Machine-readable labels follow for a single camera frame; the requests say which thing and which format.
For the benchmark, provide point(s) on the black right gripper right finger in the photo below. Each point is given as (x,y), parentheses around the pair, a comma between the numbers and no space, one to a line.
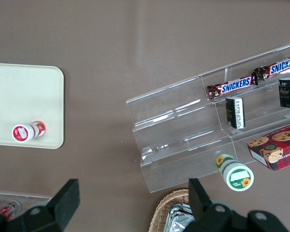
(200,207)

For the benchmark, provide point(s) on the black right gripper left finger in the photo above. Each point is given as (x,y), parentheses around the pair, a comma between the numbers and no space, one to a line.
(62,205)

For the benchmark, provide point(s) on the light tan wicker basket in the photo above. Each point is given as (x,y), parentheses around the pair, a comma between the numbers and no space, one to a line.
(163,210)

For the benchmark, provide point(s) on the white rectangular tray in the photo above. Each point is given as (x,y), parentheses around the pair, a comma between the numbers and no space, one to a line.
(24,96)

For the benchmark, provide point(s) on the silver foil packet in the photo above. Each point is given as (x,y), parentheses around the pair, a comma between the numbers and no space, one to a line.
(180,220)

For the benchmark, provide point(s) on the clear acrylic can rack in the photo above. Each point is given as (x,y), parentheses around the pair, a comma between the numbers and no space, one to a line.
(26,198)

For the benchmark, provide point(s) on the green sunflower label bottle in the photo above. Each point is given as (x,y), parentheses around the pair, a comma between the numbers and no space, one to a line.
(236,177)

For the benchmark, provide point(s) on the clear acrylic stepped display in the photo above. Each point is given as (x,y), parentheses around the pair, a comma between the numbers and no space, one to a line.
(178,135)

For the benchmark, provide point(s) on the red label yogurt bottle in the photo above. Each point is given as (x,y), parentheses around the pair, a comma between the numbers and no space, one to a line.
(24,131)

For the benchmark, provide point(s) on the red plaid cookie box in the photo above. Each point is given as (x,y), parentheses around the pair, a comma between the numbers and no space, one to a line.
(278,149)

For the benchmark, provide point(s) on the Snickers chocolate bar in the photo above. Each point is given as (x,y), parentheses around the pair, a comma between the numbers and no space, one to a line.
(280,67)
(234,86)

